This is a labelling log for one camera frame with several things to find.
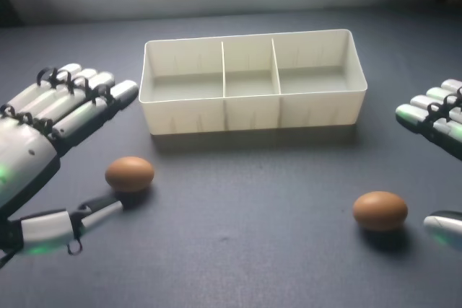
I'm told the brown egg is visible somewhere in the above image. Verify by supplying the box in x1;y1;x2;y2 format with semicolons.
352;190;409;232
104;156;155;193

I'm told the grey table cloth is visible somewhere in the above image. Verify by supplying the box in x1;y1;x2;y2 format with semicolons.
0;4;462;308

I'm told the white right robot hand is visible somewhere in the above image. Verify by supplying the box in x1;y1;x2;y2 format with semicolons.
395;79;462;251

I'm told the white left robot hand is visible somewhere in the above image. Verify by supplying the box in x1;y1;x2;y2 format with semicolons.
0;63;140;257

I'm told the white three-compartment plastic tray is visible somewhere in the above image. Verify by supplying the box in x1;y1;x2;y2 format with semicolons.
139;28;369;136

